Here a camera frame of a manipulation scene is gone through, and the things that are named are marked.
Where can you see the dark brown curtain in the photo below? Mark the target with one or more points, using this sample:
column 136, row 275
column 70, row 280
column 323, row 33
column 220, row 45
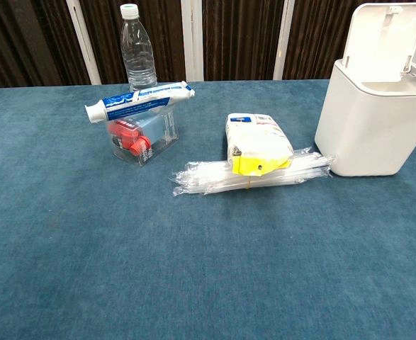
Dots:
column 239, row 35

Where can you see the bundle of wrapped clear straws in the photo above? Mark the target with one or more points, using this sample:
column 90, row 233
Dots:
column 207, row 177

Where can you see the clear plastic packaging box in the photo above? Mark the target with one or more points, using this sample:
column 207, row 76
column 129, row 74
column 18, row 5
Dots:
column 166, row 128

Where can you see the clear plastic water bottle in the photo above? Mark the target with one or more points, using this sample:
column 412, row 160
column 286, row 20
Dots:
column 138, row 53

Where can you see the blue felt table cover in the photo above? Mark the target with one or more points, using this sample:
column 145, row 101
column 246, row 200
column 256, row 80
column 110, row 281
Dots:
column 122, row 248

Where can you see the white slanted frame post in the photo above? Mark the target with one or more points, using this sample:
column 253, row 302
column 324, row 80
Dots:
column 284, row 35
column 83, row 46

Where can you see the white yellow paper package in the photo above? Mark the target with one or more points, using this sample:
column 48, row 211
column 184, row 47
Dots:
column 257, row 141

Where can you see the white square bin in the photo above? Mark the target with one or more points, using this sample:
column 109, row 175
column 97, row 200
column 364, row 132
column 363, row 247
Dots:
column 363, row 134

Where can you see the white plastic container lid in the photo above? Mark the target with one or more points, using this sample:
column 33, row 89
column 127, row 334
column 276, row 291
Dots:
column 381, row 35

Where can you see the white blue toothpaste tube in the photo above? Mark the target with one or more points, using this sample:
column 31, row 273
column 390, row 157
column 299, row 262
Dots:
column 140, row 99

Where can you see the white upright frame post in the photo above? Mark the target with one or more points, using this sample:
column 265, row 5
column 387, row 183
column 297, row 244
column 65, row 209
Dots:
column 192, row 35

